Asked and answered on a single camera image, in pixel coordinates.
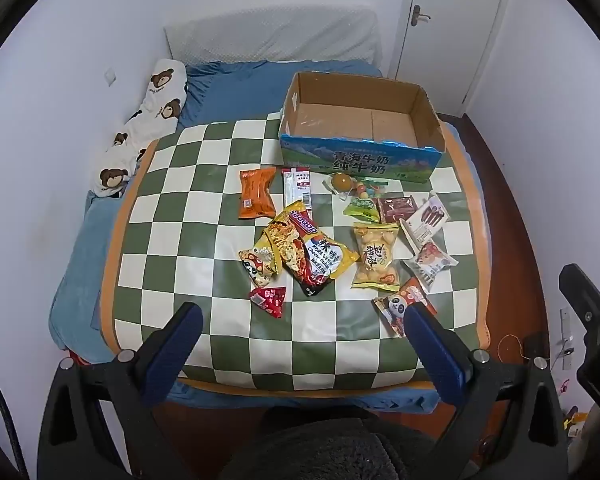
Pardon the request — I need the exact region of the clear white snack packet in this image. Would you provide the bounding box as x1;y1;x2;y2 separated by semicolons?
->
402;241;459;288

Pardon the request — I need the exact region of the brown red snack packet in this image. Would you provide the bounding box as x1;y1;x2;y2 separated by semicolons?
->
376;195;419;224

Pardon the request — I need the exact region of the dark fuzzy cloth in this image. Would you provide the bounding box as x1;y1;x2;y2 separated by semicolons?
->
220;405;473;480

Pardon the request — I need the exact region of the white power strip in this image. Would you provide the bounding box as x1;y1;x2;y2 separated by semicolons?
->
560;307;576;371

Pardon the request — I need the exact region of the white chocolate stick packet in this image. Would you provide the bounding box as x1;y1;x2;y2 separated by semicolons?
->
399;195;451;250

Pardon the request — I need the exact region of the yellow round biscuit packet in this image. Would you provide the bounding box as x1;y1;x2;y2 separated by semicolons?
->
351;223;401;292

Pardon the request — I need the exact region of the red triangular packet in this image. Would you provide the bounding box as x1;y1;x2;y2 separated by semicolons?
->
249;286;288;319

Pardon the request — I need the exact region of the orange jelly cup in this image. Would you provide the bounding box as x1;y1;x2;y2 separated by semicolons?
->
322;172;353;194

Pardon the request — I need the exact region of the red white packet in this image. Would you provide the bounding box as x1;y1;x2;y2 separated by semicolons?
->
281;166;314;209

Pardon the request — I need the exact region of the yellow instant noodle packet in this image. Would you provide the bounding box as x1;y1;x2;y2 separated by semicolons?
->
262;200;361;297

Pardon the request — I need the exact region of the cardboard box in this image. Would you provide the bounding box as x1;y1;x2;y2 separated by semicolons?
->
278;71;447;184

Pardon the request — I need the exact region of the yellow mushroom print packet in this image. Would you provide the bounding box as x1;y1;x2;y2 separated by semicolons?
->
238;234;281;279

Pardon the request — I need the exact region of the black cable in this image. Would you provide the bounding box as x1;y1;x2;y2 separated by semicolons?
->
0;350;31;480

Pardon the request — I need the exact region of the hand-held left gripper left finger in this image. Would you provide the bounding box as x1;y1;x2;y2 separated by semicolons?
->
37;301;204;480

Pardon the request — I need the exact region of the white door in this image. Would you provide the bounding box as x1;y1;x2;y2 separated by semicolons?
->
397;0;511;118

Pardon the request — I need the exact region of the orange snack packet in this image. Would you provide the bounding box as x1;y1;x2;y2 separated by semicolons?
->
238;167;278;220

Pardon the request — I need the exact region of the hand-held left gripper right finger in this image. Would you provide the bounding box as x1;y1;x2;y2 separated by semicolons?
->
404;302;567;480

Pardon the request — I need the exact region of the green white checkered mat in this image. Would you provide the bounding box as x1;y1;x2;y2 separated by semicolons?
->
96;110;493;393

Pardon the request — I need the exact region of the orange panda print packet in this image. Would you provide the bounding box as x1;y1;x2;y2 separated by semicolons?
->
371;277;438;338

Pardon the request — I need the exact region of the blue bedsheet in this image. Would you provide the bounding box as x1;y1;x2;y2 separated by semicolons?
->
49;59;486;413

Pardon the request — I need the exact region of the white bear print pillow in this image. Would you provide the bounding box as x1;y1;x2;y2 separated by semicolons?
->
89;58;188;198

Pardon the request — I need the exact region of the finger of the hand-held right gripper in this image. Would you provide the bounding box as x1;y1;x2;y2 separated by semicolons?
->
558;262;600;333

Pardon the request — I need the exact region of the green snack packet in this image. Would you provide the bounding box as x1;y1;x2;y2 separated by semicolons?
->
342;195;382;223

